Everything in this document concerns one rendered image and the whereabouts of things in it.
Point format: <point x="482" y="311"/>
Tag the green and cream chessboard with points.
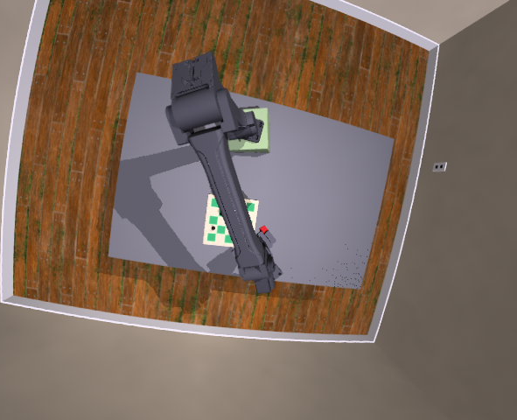
<point x="220" y="235"/>

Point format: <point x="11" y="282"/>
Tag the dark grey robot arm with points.
<point x="201" y="103"/>

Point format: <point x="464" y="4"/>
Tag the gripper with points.
<point x="264" y="236"/>

